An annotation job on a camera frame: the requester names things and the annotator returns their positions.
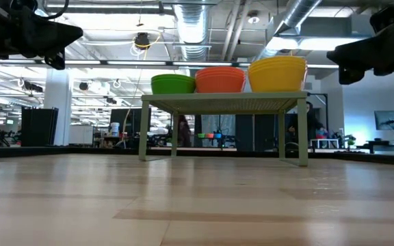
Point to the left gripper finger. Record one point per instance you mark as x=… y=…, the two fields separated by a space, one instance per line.
x=50 y=34

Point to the long ceiling light strip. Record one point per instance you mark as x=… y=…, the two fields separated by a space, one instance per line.
x=132 y=63

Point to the black monitor screen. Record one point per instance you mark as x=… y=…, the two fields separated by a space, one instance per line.
x=130 y=121

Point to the low black bench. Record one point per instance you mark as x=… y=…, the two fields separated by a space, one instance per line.
x=388 y=143

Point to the black aluminium table frame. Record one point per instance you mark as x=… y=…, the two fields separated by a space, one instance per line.
x=80 y=151

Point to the silver ceiling duct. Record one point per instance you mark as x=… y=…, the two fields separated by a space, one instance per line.
x=192 y=30
x=298 y=12

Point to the tiny orange background bowl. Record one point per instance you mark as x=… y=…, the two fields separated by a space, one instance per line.
x=209 y=135

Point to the black ceiling speaker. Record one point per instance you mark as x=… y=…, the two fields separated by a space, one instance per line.
x=83 y=86

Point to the person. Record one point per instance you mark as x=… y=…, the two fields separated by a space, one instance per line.
x=315 y=124
x=184 y=133

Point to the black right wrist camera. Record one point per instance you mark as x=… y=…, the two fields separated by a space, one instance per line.
x=384 y=18

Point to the small white table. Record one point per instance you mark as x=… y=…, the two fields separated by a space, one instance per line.
x=323 y=139

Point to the white column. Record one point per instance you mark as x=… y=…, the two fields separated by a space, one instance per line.
x=58 y=102

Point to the black cabinet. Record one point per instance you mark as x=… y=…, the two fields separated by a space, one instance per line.
x=39 y=126

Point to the green perforated metal shelf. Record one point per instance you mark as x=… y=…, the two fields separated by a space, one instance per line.
x=224 y=102

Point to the round ceiling sensor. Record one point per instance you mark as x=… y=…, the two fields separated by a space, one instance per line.
x=253 y=19

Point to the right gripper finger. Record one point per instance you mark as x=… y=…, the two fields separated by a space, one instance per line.
x=371 y=51

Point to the tiny green background bowl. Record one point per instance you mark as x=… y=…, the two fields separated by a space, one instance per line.
x=201 y=135

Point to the grey wall monitor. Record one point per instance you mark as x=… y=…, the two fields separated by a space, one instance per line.
x=388 y=118

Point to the tiny blue background bowl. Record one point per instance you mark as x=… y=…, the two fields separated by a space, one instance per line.
x=218 y=135

